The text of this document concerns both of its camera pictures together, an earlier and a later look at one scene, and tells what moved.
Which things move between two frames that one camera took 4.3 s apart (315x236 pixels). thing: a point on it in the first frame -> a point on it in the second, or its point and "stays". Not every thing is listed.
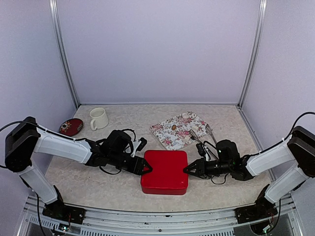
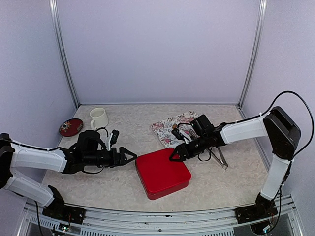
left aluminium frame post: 54,13 stays
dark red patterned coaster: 71,127 stays
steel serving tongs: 194,135 -> 223,162
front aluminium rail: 216,221 stays
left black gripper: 138,165 -> 122,160
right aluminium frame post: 254,53 stays
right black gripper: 201,171 -> 182,157
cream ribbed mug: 101,119 stays
